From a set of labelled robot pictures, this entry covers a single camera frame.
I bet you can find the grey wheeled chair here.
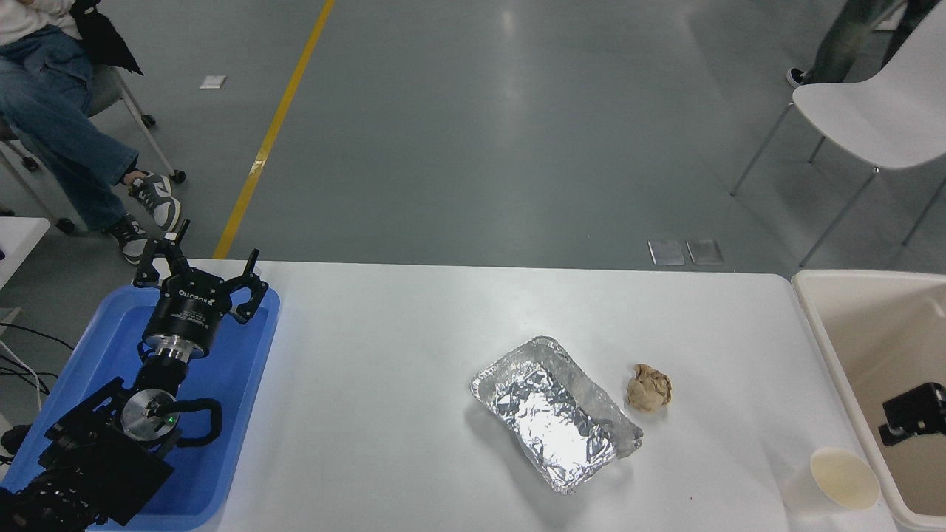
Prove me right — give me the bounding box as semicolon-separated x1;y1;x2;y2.
0;63;187;236

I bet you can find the white plastic chair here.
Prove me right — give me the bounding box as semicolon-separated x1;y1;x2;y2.
730;0;946;268

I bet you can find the large pale bin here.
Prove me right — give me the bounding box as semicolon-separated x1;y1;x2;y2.
791;269;946;532

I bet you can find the black cable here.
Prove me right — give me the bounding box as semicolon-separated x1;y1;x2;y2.
0;323;76;352

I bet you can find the white paper cup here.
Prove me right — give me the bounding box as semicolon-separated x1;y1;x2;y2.
783;446;882;516

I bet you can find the white side table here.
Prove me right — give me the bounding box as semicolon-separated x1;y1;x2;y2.
0;216;51;290

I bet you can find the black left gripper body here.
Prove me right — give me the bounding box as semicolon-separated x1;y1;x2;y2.
143;273;232;347

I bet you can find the crumpled tan paper ball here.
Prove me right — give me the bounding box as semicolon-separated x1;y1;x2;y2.
627;363;673;413

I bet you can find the black jacket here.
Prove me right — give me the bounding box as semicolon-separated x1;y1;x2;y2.
70;0;146;75

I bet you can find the blue plastic tray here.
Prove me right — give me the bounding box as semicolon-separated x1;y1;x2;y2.
0;283;282;531

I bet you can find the walking person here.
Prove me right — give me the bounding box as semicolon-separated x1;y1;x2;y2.
786;0;939;86

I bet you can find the silver foil tray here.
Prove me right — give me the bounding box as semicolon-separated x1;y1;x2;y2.
470;335;644;496

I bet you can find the white cable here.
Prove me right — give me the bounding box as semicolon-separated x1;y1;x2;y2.
0;340;45;412

